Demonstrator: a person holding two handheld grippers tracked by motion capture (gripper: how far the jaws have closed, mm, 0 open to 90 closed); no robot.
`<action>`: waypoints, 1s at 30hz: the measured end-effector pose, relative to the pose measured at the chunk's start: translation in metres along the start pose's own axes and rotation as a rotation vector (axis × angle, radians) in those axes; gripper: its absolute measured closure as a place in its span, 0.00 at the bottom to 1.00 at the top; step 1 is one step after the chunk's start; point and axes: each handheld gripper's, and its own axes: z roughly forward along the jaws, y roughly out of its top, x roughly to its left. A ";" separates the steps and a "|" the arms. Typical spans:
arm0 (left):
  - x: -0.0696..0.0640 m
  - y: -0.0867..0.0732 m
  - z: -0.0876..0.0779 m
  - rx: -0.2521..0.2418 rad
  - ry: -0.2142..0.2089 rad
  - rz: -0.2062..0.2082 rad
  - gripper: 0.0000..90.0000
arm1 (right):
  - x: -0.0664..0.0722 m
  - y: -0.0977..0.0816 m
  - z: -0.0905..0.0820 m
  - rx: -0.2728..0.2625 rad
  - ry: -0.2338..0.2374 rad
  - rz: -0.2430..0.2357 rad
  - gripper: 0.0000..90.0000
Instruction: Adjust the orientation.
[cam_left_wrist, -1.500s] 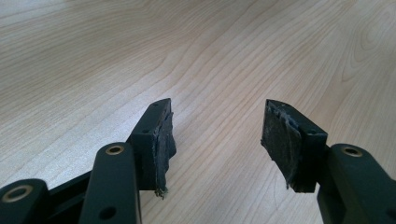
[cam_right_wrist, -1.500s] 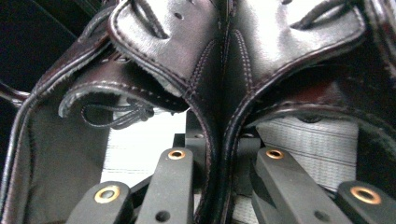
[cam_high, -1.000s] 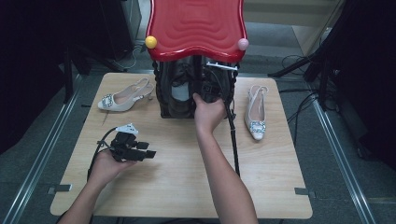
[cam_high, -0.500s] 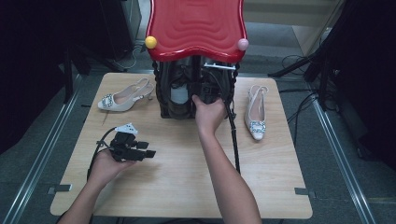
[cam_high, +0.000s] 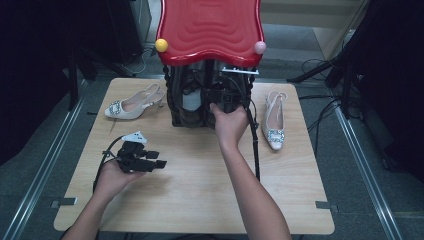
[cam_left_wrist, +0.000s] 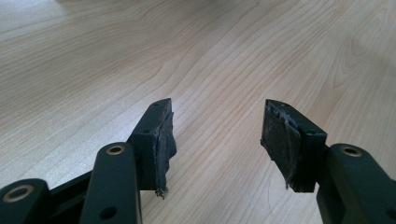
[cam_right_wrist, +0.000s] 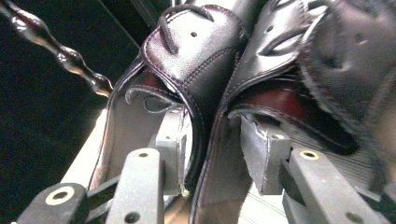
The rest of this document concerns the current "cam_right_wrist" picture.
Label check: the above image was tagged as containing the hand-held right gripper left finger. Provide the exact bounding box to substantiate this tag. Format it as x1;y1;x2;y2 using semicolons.
106;108;190;224

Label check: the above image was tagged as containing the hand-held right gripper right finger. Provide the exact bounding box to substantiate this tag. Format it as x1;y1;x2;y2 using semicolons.
239;114;391;224

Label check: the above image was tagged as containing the black leather shoe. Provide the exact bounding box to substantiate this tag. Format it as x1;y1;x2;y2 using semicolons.
190;0;396;224
88;3;250;196

